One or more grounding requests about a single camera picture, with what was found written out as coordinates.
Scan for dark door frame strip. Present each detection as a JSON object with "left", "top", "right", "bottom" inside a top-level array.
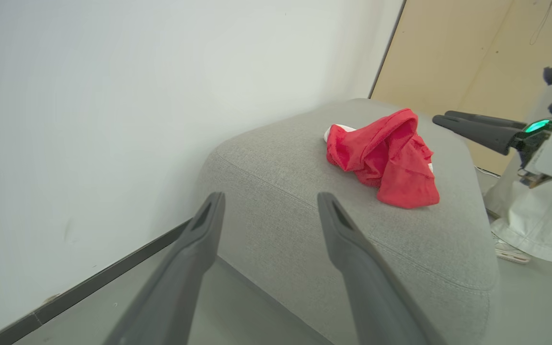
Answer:
[{"left": 368, "top": 0, "right": 407, "bottom": 100}]

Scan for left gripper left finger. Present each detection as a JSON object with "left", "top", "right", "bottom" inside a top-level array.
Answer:
[{"left": 103, "top": 192, "right": 226, "bottom": 345}]

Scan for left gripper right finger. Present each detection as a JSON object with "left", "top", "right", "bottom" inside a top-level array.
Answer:
[{"left": 317, "top": 192, "right": 447, "bottom": 345}]

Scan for beige wooden door panel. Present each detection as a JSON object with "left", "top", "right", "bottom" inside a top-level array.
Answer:
[{"left": 371, "top": 0, "right": 552, "bottom": 175}]

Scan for black baseboard strip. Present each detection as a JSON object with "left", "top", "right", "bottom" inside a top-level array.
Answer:
[{"left": 0, "top": 218, "right": 195, "bottom": 345}]

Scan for grey fabric ottoman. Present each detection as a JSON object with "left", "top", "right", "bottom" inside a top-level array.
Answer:
[{"left": 197, "top": 98, "right": 499, "bottom": 345}]

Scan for person in white coverall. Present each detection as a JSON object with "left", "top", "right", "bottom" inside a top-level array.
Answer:
[{"left": 484, "top": 19, "right": 552, "bottom": 263}]

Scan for red shorts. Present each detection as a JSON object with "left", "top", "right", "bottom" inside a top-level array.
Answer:
[{"left": 324, "top": 108, "right": 440, "bottom": 209}]

